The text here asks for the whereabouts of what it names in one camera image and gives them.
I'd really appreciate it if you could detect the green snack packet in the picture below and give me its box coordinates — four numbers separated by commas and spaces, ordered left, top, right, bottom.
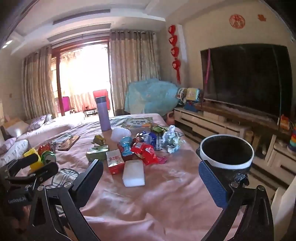
150, 125, 170, 135

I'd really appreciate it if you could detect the crumpled white wrapper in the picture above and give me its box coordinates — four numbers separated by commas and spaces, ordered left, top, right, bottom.
161, 125, 186, 154

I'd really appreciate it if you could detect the white television cabinet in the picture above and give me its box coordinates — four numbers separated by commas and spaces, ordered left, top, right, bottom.
173, 103, 296, 186

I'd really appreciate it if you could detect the orange toy phone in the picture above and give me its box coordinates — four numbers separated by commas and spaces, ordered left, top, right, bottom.
280, 115, 292, 132

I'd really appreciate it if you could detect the white object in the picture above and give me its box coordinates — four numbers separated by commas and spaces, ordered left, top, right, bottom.
270, 185, 290, 232

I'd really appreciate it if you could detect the white pillow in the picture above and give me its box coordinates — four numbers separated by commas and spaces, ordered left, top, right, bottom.
5, 120, 29, 138

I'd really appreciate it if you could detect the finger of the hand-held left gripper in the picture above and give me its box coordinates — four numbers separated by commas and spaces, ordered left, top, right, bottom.
5, 153, 39, 178
5, 162, 59, 186

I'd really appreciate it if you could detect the yellow blue toy register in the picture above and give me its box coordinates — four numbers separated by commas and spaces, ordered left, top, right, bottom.
184, 88, 204, 113

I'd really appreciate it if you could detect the black television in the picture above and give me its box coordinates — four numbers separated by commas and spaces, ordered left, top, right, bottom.
200, 43, 292, 121

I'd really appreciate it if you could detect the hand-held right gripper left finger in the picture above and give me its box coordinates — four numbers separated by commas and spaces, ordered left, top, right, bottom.
28, 159, 104, 241

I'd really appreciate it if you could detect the round red wall sticker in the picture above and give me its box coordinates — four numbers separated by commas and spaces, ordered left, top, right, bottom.
229, 14, 245, 29

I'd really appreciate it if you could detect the white foam block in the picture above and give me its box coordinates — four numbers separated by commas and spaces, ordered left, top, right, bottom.
122, 159, 146, 188

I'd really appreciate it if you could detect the red hanging decoration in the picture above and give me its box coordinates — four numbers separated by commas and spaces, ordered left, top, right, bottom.
168, 24, 182, 84

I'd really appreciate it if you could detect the magenta chair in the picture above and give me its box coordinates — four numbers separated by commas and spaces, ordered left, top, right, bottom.
62, 96, 71, 112

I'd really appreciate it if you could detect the white covered sofa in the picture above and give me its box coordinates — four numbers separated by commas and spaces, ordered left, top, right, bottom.
23, 112, 86, 149

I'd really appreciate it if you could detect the red and white carton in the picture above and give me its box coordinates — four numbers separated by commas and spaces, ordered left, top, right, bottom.
106, 149, 125, 175

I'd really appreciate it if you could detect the rainbow stacking rings toy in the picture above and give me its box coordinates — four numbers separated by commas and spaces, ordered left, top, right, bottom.
287, 125, 296, 154

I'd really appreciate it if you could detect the plaid pillow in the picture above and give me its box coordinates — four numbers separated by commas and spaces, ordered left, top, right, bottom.
26, 114, 53, 132

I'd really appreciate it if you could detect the red snack packet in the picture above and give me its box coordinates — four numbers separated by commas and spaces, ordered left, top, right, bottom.
143, 151, 167, 166
131, 141, 156, 159

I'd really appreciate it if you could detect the red chair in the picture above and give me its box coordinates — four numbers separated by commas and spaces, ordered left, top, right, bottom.
93, 89, 109, 103

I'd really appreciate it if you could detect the black bin with white rim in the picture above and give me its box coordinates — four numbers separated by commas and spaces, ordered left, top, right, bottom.
196, 134, 255, 184

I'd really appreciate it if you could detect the colourful children's book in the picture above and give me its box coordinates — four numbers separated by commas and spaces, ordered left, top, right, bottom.
115, 116, 154, 130

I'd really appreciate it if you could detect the green carton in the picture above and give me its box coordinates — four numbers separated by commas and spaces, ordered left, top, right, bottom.
85, 145, 109, 162

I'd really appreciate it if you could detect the purple thermos bottle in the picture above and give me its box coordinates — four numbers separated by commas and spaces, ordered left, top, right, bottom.
95, 96, 112, 132

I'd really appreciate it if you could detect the white foam fruit net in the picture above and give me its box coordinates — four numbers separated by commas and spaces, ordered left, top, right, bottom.
110, 127, 132, 145

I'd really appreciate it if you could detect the light blue blanket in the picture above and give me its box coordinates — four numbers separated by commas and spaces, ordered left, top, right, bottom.
124, 78, 180, 115

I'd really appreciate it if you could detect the green can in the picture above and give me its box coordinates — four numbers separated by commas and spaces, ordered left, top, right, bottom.
42, 151, 57, 165

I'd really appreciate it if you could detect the beige curtain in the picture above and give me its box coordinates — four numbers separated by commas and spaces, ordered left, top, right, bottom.
109, 30, 160, 111
22, 45, 57, 119

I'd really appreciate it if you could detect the blue plastic blister pack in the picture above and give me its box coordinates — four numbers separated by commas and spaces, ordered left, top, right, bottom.
121, 136, 134, 156

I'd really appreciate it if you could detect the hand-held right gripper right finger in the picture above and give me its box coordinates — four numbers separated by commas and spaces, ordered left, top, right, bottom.
198, 160, 275, 241

